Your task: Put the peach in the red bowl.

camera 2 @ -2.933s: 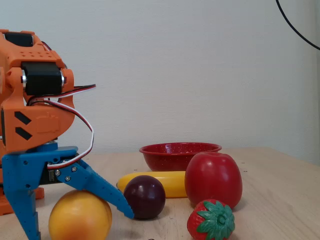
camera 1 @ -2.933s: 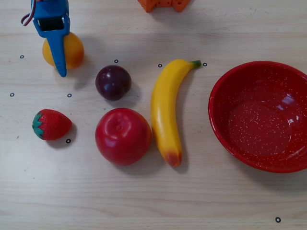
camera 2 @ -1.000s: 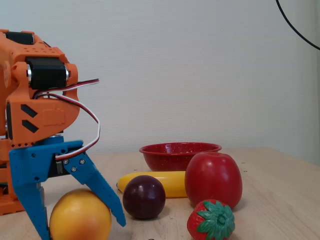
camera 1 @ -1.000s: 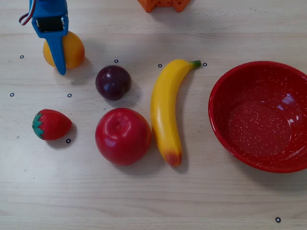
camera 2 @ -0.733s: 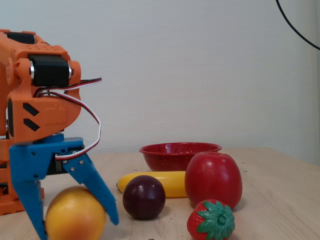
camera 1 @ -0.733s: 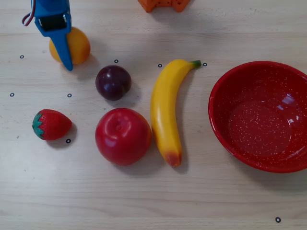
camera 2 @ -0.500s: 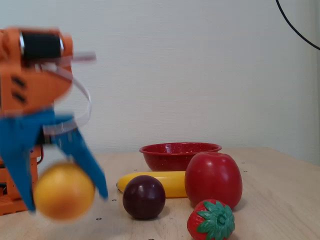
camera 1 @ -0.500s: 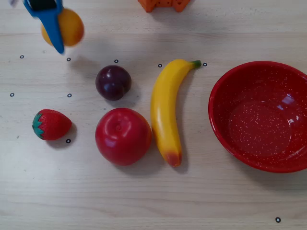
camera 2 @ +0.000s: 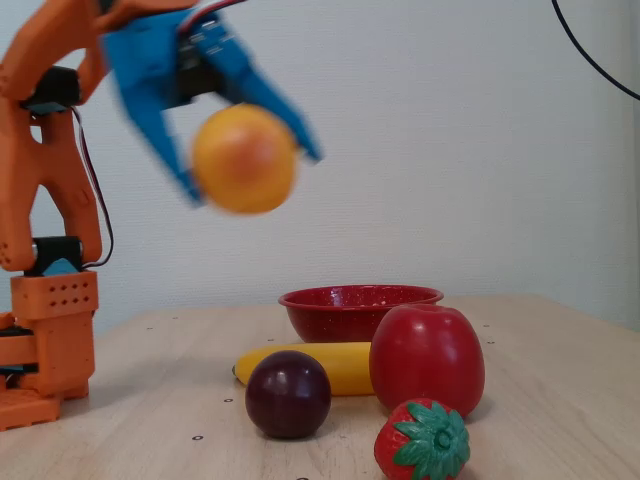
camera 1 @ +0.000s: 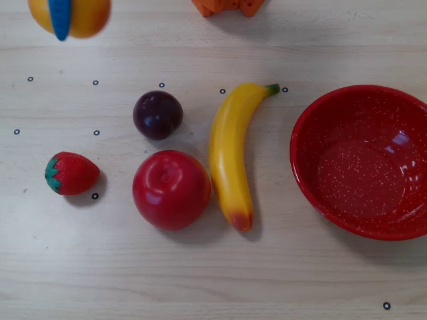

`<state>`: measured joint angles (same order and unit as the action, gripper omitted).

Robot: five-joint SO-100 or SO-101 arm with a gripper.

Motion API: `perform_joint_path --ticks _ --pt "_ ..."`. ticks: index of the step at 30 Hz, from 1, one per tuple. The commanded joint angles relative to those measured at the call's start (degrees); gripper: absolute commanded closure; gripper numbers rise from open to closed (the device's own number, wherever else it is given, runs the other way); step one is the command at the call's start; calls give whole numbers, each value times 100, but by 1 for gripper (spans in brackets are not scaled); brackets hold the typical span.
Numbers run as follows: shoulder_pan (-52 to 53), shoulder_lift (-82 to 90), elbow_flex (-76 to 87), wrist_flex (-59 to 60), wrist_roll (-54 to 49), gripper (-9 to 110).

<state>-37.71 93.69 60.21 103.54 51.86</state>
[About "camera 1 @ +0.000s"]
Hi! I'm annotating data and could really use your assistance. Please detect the red toy apple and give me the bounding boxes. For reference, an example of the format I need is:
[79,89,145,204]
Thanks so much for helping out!
[132,149,212,231]

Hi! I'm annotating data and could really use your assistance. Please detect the yellow toy banana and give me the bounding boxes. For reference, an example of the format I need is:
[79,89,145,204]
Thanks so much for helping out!
[209,82,281,233]

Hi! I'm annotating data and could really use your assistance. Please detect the red speckled enamel bowl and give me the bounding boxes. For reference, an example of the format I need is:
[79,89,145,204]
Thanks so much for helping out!
[289,84,427,241]

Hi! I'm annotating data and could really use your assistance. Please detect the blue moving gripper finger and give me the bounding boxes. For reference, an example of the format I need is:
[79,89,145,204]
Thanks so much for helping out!
[48,0,73,42]

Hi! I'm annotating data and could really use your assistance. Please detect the yellow orange toy peach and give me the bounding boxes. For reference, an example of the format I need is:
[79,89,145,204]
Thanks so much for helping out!
[27,0,111,39]

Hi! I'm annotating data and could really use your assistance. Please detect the dark purple toy plum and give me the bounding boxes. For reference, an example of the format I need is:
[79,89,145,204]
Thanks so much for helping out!
[132,90,184,141]

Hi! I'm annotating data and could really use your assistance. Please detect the red toy strawberry green leaves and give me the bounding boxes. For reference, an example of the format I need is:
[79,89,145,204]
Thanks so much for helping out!
[44,151,101,197]

